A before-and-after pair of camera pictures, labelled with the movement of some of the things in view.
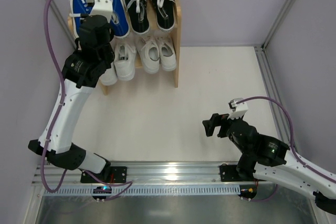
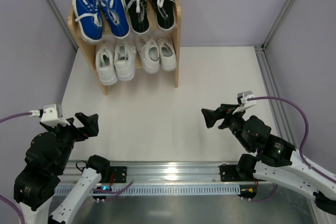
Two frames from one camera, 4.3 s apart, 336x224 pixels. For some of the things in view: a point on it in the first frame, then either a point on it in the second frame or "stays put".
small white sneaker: x=167 y=54 stays put
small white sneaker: x=148 y=48 stays put
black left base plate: x=117 y=174 stays put
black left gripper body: x=95 y=24 to x=77 y=130
